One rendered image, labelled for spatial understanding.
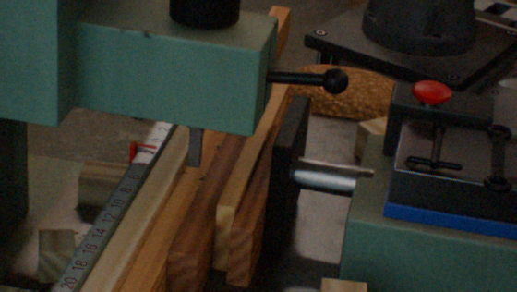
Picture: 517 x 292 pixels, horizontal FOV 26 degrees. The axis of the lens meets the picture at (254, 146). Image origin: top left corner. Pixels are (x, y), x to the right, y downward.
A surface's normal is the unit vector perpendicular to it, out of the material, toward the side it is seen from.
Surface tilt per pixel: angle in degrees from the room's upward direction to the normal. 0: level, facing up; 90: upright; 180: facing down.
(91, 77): 90
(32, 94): 90
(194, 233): 0
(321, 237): 0
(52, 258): 90
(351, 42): 0
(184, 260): 90
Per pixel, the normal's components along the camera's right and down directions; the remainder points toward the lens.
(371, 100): 0.08, -0.50
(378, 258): -0.20, 0.46
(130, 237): 0.08, -0.87
